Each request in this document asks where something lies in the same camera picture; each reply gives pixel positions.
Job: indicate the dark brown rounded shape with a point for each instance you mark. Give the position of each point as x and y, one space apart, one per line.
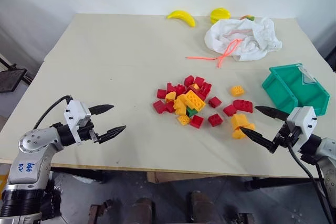
201 207
141 210

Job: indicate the green plastic bin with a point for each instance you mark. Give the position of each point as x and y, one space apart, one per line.
286 82

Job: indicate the black table frame bar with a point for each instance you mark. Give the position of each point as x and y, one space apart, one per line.
278 182

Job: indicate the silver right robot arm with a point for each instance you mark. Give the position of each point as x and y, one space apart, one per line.
328 148

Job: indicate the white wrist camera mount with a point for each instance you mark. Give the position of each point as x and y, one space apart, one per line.
76 115
302 119

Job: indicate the clear plastic label holder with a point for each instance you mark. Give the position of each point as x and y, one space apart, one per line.
307 76

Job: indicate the red plastic toy brick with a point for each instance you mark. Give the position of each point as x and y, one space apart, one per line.
242 105

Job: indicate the yellow toy banana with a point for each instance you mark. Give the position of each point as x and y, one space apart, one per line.
183 18

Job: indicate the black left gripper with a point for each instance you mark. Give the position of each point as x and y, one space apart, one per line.
88 133

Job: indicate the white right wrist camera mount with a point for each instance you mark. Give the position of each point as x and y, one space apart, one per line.
302 119

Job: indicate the dark reddish floor object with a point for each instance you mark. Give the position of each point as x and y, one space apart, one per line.
101 212

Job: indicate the green plastic building brick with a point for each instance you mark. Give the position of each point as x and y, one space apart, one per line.
193 112

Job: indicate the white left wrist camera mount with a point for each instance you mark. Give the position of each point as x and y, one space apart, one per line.
76 115

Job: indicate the yellow rounded toy block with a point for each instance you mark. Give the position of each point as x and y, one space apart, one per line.
170 95

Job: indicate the wooden board under table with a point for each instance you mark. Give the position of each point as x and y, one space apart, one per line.
183 177

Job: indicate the yellow toy lemon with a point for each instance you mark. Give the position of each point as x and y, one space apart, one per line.
220 15

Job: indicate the black metal stand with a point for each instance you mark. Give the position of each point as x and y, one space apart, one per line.
11 79

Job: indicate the orange green toy fruit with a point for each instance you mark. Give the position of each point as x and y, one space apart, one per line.
248 18

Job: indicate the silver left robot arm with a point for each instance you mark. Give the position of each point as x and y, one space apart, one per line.
34 142

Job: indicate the small yellow toy block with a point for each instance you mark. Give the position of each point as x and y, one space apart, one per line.
194 86

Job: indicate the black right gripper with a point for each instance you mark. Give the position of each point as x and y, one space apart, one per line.
286 136

